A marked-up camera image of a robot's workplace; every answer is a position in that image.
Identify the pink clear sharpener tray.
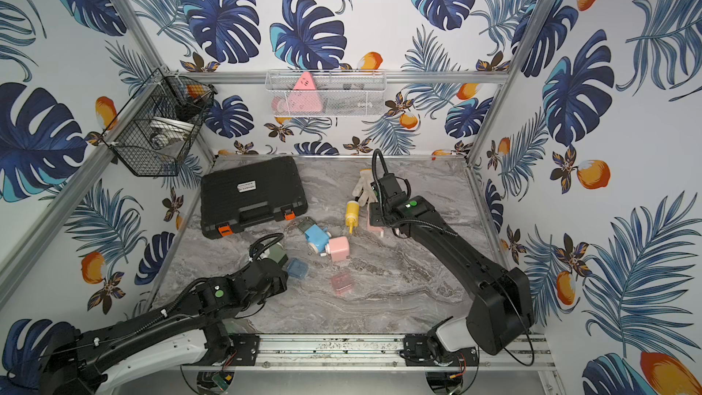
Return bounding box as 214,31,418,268
330,271,356,296

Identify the clear wall-mounted shelf bin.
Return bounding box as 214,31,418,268
265,69,388,117

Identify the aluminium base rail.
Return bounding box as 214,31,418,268
106,332,555,372

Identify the pink triangular object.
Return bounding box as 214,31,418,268
284,71,324,114

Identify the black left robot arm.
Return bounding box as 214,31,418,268
38,232,288,394

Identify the grey clear sharpener tray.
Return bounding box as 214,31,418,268
295,217,316,233

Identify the blue clear sharpener tray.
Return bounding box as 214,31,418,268
286,258,309,280

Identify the black wire basket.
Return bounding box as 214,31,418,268
100,69,217,177

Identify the black plastic tool case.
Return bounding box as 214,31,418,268
200,157,308,240

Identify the white knit work glove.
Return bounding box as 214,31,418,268
352,168,378,207

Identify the pink pencil sharpener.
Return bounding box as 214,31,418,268
321,237,350,263
367,219,385,238

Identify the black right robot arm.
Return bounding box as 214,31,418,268
370,150,535,357

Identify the yellow pencil sharpener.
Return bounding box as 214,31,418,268
345,200,360,234

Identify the blue pencil sharpener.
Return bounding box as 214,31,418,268
303,224,331,256

